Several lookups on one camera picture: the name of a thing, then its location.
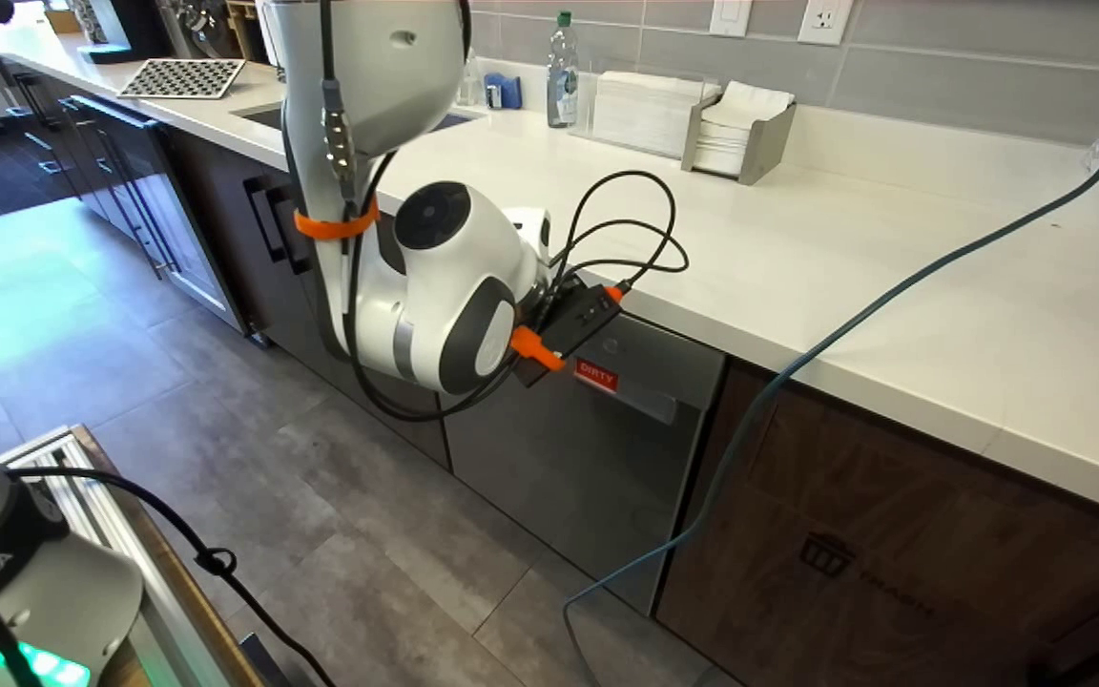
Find black countertop appliance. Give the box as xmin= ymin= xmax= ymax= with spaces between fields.
xmin=81 ymin=0 xmax=178 ymax=66

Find clear water bottle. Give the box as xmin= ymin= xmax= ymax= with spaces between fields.
xmin=542 ymin=8 xmax=585 ymax=132

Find blue sponge cloth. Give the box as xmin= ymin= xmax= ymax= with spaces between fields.
xmin=479 ymin=67 xmax=525 ymax=114

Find teal cable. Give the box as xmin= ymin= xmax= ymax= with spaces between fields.
xmin=556 ymin=95 xmax=1099 ymax=687

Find striped dish drying mat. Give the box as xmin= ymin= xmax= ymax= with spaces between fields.
xmin=114 ymin=54 xmax=249 ymax=106

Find black looped wrist cable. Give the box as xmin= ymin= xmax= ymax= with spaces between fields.
xmin=544 ymin=216 xmax=696 ymax=296
xmin=553 ymin=166 xmax=680 ymax=296

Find orange cable strap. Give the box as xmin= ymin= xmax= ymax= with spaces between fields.
xmin=290 ymin=202 xmax=387 ymax=246
xmin=509 ymin=319 xmax=567 ymax=376

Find red label sticker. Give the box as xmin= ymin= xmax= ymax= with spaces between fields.
xmin=567 ymin=357 xmax=623 ymax=395

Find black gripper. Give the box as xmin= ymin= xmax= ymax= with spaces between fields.
xmin=512 ymin=317 xmax=607 ymax=390

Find stainless steel dishwasher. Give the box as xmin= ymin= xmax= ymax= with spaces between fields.
xmin=439 ymin=309 xmax=730 ymax=619

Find black cable with knot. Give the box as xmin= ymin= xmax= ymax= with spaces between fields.
xmin=11 ymin=461 xmax=338 ymax=687

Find white wall outlet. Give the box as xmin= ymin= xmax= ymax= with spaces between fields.
xmin=795 ymin=0 xmax=856 ymax=48
xmin=706 ymin=0 xmax=754 ymax=38

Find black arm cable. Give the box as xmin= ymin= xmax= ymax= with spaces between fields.
xmin=315 ymin=0 xmax=521 ymax=426

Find glass door undercounter fridge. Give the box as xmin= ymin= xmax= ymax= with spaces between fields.
xmin=11 ymin=73 xmax=243 ymax=329

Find black cabinet handle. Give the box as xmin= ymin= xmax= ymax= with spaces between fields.
xmin=264 ymin=185 xmax=315 ymax=279
xmin=239 ymin=176 xmax=294 ymax=261

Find white napkins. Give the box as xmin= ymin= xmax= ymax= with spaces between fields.
xmin=688 ymin=76 xmax=797 ymax=180

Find wood edged robot table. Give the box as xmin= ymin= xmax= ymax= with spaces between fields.
xmin=0 ymin=424 xmax=268 ymax=687

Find brown wood base cabinet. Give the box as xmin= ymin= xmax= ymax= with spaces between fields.
xmin=654 ymin=356 xmax=1099 ymax=687

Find dark sink base cabinet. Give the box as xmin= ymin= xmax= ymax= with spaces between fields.
xmin=164 ymin=130 xmax=454 ymax=471

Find grey napkin holder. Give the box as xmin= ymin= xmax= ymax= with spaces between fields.
xmin=680 ymin=90 xmax=800 ymax=185

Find white paper towel stack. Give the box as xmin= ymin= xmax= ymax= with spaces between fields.
xmin=588 ymin=67 xmax=720 ymax=164

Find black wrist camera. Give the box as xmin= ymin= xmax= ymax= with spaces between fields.
xmin=532 ymin=279 xmax=624 ymax=344

